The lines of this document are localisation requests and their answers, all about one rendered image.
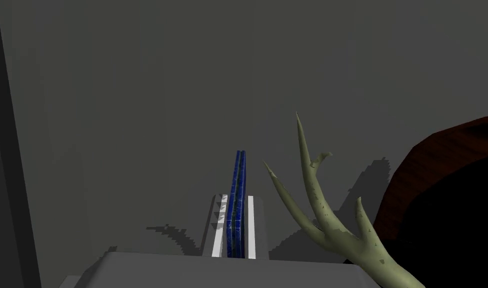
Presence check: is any red-brown round bowl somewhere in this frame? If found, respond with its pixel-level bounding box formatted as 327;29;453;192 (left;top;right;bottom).
372;114;488;288

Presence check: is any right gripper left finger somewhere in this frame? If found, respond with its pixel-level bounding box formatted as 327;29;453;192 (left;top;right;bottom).
201;194;229;258

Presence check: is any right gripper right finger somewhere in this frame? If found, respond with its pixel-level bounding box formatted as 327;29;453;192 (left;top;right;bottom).
247;195;271;261

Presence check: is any pale green forked branch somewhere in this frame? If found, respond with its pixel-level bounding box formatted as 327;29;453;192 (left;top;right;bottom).
261;111;427;288

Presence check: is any blue slab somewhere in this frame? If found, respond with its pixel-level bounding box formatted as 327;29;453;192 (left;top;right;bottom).
226;149;247;259

